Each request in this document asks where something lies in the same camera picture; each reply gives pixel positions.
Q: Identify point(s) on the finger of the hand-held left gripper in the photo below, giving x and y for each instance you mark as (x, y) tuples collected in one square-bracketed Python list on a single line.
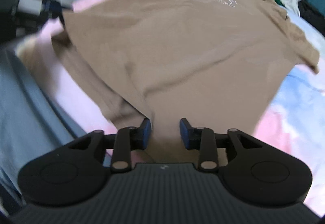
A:
[(54, 9)]

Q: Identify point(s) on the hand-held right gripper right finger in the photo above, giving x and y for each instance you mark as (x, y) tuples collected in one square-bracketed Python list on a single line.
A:
[(185, 134)]

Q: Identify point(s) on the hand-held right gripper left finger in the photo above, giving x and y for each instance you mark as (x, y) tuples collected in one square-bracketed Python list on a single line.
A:
[(145, 134)]

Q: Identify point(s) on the pastel tie-dye bed sheet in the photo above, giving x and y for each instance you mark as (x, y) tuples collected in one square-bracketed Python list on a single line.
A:
[(299, 102)]

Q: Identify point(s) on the tan shirt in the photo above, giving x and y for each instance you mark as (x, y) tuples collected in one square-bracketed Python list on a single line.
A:
[(177, 48)]

